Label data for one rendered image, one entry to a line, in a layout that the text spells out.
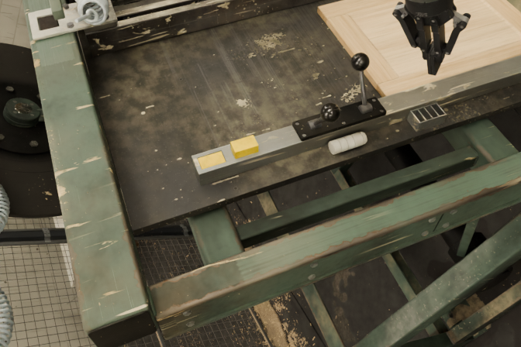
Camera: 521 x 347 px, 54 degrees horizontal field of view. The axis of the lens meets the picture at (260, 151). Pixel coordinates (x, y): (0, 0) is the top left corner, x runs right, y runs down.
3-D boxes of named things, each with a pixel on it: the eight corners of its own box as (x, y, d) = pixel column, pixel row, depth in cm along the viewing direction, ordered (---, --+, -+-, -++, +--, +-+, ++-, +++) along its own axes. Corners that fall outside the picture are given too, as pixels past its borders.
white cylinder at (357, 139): (333, 157, 106) (367, 146, 108) (335, 149, 104) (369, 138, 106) (326, 147, 108) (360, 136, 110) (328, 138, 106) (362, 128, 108)
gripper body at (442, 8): (392, -2, 81) (398, 33, 88) (446, 6, 77) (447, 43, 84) (411, -38, 82) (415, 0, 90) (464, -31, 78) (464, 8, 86)
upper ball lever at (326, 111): (323, 132, 107) (346, 116, 94) (307, 136, 106) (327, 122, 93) (318, 115, 107) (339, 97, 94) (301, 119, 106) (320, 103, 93)
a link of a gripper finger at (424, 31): (422, 17, 84) (414, 15, 85) (425, 56, 94) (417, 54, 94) (431, -2, 85) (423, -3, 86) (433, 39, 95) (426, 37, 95)
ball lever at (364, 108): (377, 113, 107) (372, 52, 102) (362, 118, 106) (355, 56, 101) (368, 108, 111) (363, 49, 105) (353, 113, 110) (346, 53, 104)
